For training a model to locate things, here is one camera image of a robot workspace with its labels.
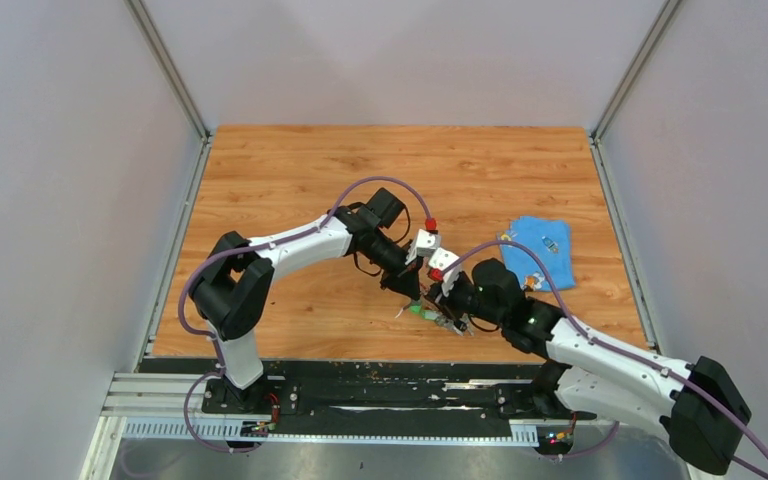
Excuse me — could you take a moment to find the green key tag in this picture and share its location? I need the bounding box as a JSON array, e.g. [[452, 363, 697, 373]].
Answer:
[[407, 302, 433, 319]]

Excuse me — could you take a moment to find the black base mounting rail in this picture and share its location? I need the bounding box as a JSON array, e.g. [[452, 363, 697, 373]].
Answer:
[[102, 358, 592, 450]]

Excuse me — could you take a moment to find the metal key organizer ring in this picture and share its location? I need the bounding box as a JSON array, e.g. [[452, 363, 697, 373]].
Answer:
[[407, 284, 475, 338]]

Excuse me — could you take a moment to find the blue patterned cloth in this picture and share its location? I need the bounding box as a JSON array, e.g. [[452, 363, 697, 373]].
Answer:
[[497, 216, 576, 292]]

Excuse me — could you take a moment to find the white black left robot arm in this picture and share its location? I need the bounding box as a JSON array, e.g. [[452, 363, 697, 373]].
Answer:
[[182, 188, 422, 413]]

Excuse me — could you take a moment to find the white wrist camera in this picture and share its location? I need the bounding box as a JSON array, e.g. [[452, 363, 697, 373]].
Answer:
[[428, 248, 462, 296], [405, 229, 441, 265]]

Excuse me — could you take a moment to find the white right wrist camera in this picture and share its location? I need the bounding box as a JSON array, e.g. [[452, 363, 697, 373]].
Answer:
[[428, 248, 462, 296]]

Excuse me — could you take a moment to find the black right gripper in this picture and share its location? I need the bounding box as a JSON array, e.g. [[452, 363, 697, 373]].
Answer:
[[424, 271, 506, 327]]

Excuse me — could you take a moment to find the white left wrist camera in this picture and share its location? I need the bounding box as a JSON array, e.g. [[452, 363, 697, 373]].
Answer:
[[405, 229, 441, 265]]

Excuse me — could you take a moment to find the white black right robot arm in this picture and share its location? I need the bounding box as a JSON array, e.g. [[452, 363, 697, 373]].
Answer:
[[429, 253, 751, 475]]

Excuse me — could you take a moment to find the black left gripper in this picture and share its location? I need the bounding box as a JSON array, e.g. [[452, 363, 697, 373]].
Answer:
[[364, 230, 422, 300]]

